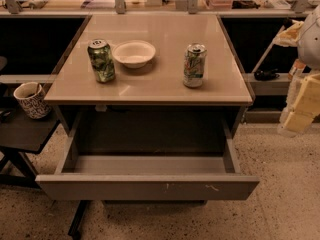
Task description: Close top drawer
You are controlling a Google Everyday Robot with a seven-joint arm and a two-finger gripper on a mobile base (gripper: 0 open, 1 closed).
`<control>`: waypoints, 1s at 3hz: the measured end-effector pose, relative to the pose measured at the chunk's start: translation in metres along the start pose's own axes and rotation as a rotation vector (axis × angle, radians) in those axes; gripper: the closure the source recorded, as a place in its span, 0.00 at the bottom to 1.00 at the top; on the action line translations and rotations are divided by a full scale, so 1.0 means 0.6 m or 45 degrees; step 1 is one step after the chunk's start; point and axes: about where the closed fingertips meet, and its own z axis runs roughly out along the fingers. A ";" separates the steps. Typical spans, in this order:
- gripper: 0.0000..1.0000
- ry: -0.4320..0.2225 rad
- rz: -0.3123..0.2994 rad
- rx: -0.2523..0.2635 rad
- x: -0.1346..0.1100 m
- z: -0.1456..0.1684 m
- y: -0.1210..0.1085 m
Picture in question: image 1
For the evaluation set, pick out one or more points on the grey top drawer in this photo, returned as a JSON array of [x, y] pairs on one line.
[[149, 156]]

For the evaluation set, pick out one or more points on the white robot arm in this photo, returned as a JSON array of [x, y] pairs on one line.
[[305, 36]]

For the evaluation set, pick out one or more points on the white stick with black tip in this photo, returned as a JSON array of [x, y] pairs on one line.
[[266, 52]]

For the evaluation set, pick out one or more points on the black small object on ledge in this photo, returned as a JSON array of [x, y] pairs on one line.
[[265, 75]]

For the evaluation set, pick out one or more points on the patterned ceramic mug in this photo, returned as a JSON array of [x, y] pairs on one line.
[[30, 97]]

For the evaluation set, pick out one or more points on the white green soda can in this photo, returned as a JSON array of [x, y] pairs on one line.
[[194, 63]]

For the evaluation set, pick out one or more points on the dark side table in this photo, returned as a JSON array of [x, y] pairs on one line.
[[20, 135]]

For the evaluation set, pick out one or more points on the orange drink bottle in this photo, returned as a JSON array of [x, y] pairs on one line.
[[296, 69]]

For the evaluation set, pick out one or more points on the grey desk cabinet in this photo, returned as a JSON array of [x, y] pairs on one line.
[[160, 81]]

